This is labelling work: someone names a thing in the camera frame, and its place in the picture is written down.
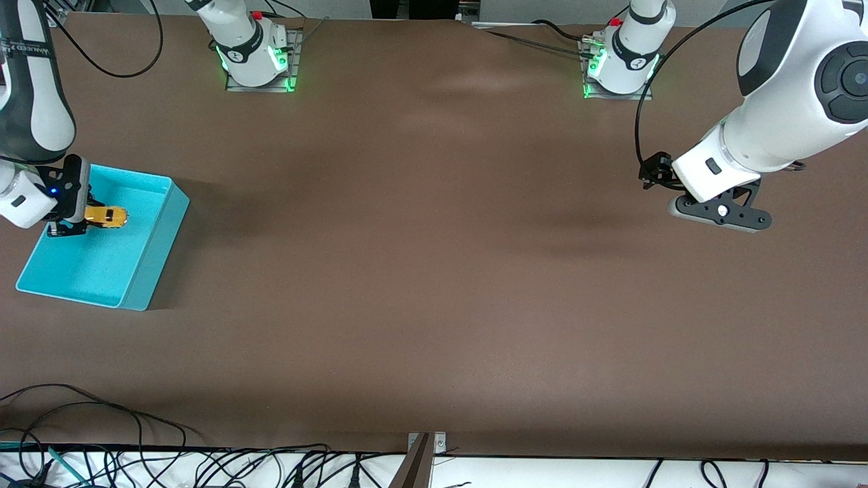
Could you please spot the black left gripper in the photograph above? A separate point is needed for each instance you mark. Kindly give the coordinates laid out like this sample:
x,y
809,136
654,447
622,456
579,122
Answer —
x,y
656,170

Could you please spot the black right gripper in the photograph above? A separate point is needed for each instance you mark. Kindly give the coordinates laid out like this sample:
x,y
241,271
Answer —
x,y
62,184

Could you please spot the yellow beetle toy car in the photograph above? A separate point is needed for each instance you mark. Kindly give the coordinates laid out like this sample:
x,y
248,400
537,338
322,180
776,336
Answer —
x,y
108,217

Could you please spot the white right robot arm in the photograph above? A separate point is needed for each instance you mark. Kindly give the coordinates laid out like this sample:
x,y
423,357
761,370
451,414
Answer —
x,y
34,88

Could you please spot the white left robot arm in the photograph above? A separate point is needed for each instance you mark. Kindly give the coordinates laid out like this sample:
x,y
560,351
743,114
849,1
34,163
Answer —
x,y
780,108

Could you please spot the turquoise plastic bin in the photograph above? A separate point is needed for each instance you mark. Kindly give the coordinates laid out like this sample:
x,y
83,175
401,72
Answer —
x,y
102,271

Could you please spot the grey metal background box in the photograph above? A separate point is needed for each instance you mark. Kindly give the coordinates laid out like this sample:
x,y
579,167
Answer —
x,y
469,9

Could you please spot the black background object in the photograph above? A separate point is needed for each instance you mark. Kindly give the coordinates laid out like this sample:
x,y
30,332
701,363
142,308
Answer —
x,y
413,8

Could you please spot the white lower board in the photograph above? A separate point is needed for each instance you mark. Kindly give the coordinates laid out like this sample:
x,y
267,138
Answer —
x,y
542,474

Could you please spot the grey metal beam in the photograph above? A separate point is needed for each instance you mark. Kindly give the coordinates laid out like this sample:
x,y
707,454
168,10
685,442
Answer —
x,y
415,468

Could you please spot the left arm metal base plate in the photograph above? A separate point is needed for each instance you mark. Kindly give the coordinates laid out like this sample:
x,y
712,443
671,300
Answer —
x,y
644,95

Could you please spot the aluminium frame enclosure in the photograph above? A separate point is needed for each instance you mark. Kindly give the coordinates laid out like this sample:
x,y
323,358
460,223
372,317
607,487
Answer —
x,y
68,5

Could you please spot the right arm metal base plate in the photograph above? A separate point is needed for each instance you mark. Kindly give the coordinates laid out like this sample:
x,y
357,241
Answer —
x,y
293,61

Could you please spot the metal table bracket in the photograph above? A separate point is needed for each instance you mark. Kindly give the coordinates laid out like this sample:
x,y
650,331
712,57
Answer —
x,y
441,444

